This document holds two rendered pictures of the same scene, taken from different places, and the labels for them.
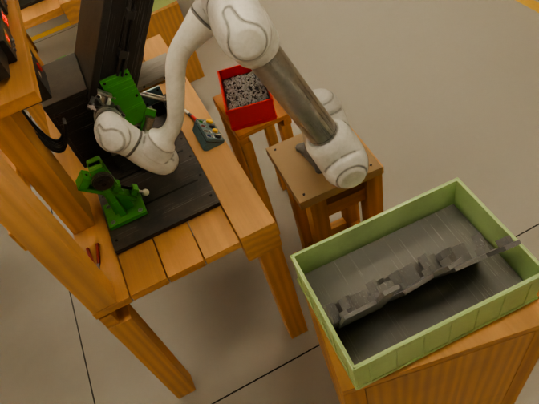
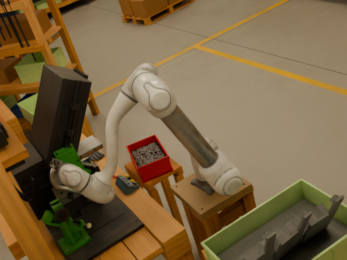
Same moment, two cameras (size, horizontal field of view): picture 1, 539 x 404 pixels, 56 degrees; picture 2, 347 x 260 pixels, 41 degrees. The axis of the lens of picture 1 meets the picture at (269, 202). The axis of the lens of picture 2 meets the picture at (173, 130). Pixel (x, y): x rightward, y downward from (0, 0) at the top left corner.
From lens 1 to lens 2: 69 cm
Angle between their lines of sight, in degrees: 21
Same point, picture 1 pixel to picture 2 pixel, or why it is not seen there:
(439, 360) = not seen: outside the picture
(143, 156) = (93, 190)
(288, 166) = (187, 194)
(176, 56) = (112, 119)
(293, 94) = (188, 132)
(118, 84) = (65, 153)
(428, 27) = (267, 112)
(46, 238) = (36, 242)
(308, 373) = not seen: outside the picture
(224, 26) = (145, 92)
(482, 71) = (311, 134)
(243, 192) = (159, 215)
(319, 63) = not seen: hidden behind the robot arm
